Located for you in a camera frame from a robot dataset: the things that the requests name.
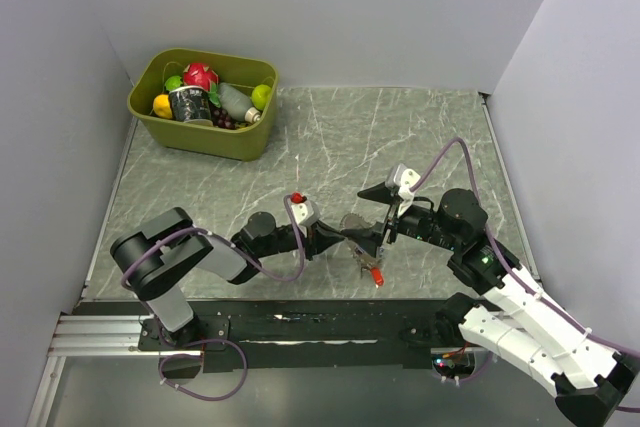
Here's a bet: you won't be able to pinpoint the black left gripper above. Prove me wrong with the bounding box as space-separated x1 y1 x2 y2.
256 219 345 260

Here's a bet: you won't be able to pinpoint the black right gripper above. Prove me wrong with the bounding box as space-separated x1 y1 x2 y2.
340 179 461 256

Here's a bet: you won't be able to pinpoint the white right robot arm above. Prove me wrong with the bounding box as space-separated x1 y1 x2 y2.
346 183 639 426

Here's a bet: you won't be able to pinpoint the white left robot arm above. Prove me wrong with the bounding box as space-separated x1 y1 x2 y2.
110 201 345 349

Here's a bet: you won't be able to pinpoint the red key tag on disc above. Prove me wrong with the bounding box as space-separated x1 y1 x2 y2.
370 268 384 287

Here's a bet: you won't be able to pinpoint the olive green plastic bin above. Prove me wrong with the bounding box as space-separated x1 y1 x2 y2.
128 48 279 161

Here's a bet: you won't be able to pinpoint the green apple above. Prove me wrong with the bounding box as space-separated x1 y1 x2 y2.
251 84 272 111

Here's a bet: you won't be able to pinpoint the dark purple grapes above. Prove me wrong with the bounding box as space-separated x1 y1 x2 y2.
211 108 236 130

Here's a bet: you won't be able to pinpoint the grey plastic bottle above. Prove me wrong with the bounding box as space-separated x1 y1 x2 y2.
218 82 262 124

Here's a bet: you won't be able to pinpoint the black instant noodle cup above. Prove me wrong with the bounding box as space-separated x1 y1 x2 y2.
168 86 213 126

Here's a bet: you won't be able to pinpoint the red dragon fruit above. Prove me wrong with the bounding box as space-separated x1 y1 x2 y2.
183 62 219 91

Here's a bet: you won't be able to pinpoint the yellow lemon in bin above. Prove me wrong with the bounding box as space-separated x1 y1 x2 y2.
152 94 173 120

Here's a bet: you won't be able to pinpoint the green lime in bin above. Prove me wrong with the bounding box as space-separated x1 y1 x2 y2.
164 75 184 92

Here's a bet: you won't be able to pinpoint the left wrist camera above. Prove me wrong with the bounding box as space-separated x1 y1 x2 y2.
290 192 320 228

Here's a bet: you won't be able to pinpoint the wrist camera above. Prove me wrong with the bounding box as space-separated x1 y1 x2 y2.
384 163 421 217
290 192 320 228

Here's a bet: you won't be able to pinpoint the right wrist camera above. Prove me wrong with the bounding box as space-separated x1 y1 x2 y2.
384 163 421 217

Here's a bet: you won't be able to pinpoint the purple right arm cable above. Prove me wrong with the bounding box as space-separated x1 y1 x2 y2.
412 136 640 413

